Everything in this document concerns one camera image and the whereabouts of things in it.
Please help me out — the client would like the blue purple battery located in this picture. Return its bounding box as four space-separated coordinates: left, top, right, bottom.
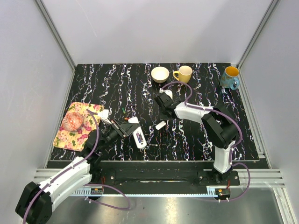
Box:
136 133 143 143

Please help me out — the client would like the red patterned glass bowl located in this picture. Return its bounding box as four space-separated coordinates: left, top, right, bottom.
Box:
62 112 84 132

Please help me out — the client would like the purple cable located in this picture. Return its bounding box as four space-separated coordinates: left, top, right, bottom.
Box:
161 81 250 203
22 108 131 224

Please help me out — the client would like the floral rectangular tray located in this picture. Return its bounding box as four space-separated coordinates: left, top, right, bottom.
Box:
53 102 104 152

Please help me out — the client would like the cream ceramic bowl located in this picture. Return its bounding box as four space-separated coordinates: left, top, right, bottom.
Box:
151 66 169 84

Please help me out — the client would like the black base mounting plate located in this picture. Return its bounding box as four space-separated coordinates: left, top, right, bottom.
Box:
100 168 240 187

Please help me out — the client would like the white battery cover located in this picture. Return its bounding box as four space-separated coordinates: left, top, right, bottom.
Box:
155 121 166 130

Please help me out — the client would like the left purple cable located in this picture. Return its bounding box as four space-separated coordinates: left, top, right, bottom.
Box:
22 108 131 224

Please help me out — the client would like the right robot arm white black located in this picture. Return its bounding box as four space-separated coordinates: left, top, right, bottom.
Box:
155 92 242 184

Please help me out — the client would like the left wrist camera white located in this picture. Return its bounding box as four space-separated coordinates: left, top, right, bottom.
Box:
97 109 111 124

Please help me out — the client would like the blue floral mug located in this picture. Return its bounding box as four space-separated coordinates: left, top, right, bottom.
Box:
220 66 240 90

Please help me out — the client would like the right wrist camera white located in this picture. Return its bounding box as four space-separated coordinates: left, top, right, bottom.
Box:
159 88 173 99

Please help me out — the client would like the yellow mug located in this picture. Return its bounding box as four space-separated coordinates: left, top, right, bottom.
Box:
173 65 192 84

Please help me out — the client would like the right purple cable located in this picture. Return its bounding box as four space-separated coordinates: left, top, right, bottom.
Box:
161 81 250 203

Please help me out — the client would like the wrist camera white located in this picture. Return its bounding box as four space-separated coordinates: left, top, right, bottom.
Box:
159 88 173 99
97 109 111 124

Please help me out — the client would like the white remote control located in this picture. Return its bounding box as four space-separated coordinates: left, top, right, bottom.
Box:
128 117 147 149

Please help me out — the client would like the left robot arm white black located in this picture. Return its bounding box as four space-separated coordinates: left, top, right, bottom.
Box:
15 117 140 224

